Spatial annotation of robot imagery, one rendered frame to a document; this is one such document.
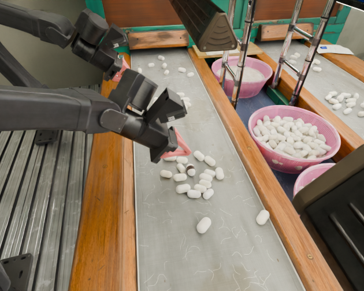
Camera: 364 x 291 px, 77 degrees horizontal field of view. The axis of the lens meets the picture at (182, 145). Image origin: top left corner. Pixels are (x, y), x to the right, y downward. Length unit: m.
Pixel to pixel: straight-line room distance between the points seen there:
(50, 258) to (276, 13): 1.41
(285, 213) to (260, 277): 0.15
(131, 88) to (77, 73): 1.79
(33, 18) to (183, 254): 0.68
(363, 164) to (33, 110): 0.36
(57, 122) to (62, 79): 1.90
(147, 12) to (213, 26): 0.81
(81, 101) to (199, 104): 0.57
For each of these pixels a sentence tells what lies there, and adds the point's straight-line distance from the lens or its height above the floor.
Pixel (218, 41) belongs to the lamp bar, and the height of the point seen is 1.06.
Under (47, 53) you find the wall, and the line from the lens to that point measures 2.20.
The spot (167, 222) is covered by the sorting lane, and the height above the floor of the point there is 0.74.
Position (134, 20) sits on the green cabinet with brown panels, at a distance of 1.28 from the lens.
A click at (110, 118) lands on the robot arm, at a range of 0.41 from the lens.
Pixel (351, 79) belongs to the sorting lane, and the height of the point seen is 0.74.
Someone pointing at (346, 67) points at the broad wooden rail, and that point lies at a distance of 1.35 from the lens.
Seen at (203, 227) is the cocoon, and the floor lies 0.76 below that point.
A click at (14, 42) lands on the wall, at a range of 2.22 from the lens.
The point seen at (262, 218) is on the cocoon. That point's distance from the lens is 0.55.
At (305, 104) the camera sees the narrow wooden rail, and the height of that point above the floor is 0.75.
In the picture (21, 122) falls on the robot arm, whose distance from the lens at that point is 0.36.
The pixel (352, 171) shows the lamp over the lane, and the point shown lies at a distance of 0.20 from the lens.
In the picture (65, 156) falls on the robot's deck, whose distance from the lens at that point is 0.86.
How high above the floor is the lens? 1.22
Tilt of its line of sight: 43 degrees down
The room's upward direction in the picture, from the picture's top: straight up
